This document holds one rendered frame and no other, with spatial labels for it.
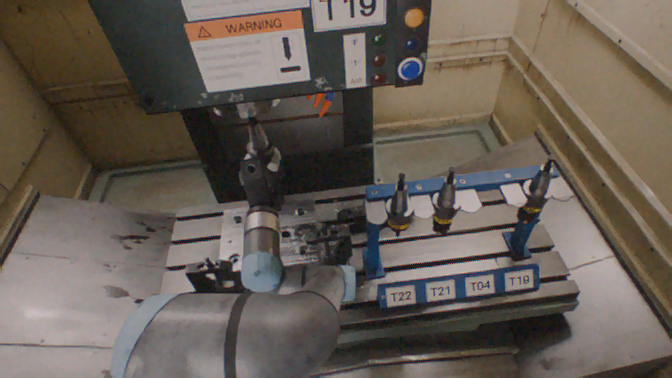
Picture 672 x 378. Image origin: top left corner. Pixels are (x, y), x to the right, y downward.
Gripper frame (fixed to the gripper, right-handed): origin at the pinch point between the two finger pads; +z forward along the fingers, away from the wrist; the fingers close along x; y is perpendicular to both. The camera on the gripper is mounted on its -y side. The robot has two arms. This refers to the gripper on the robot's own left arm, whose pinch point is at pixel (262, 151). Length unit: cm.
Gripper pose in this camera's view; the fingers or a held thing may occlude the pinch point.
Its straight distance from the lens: 100.8
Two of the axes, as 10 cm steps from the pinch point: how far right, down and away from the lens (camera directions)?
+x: 9.9, -1.2, 0.2
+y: 0.6, 6.6, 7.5
